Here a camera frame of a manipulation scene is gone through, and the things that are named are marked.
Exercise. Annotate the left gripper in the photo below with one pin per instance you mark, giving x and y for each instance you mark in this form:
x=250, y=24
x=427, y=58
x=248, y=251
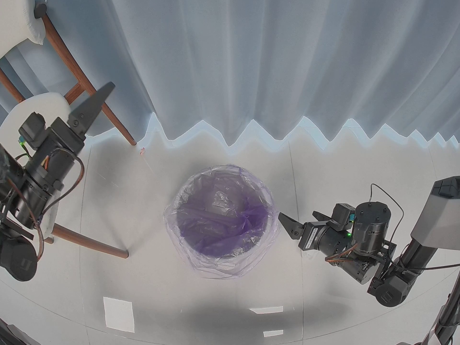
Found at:
x=54, y=164

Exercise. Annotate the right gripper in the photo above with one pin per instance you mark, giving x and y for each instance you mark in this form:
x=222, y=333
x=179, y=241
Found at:
x=330, y=243

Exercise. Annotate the purple plastic bag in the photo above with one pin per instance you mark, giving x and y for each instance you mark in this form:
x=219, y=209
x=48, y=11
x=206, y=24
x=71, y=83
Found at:
x=215, y=225

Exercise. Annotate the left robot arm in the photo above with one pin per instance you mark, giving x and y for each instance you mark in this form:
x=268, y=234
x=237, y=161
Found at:
x=18, y=257

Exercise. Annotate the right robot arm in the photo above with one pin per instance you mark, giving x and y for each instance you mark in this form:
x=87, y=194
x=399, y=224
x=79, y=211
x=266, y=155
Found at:
x=435, y=210

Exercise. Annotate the white trash bin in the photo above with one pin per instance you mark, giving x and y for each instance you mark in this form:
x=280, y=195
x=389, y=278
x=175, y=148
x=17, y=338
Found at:
x=222, y=262

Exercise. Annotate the white cushioned wooden chair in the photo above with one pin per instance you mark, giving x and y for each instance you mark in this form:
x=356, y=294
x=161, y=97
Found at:
x=14, y=9

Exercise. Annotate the pale blue curtain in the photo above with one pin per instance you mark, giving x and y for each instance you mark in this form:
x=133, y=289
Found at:
x=251, y=49

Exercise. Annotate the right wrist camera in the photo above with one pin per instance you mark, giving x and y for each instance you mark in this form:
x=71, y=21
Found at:
x=343, y=214

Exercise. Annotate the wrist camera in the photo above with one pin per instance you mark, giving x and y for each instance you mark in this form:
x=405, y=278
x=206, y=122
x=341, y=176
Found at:
x=34, y=129
x=343, y=214

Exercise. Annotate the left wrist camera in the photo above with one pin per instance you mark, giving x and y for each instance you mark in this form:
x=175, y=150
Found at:
x=34, y=129

